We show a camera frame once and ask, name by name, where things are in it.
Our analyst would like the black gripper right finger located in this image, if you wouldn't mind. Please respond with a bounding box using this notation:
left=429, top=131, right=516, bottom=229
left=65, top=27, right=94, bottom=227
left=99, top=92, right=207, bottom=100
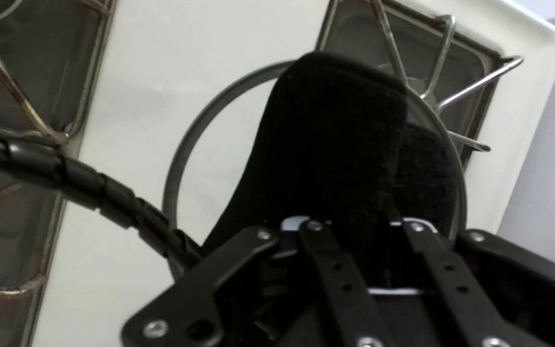
left=398, top=220, right=555, bottom=347

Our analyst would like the white gas stove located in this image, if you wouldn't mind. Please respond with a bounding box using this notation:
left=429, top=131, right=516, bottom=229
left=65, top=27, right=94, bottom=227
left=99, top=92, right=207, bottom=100
left=0, top=0, right=555, bottom=347

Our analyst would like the large black burner grate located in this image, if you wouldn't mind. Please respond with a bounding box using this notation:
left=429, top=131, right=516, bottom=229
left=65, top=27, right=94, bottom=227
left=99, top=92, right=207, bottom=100
left=313, top=0, right=525, bottom=156

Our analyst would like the glass lid with metal handle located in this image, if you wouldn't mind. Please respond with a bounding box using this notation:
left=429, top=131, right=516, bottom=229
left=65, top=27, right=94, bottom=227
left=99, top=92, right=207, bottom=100
left=159, top=56, right=469, bottom=299

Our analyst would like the black cloth pot holder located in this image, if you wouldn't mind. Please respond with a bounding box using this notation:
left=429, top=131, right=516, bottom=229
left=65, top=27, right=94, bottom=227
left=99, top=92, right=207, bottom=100
left=201, top=50, right=462, bottom=285

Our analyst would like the black spiral-wrapped cable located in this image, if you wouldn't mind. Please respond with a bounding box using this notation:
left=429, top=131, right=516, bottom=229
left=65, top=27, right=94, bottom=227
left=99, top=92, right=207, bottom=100
left=0, top=131, right=205, bottom=272

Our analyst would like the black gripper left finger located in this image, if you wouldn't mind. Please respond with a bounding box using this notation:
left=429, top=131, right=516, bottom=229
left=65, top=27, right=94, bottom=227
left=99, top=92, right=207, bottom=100
left=119, top=220, right=394, bottom=347

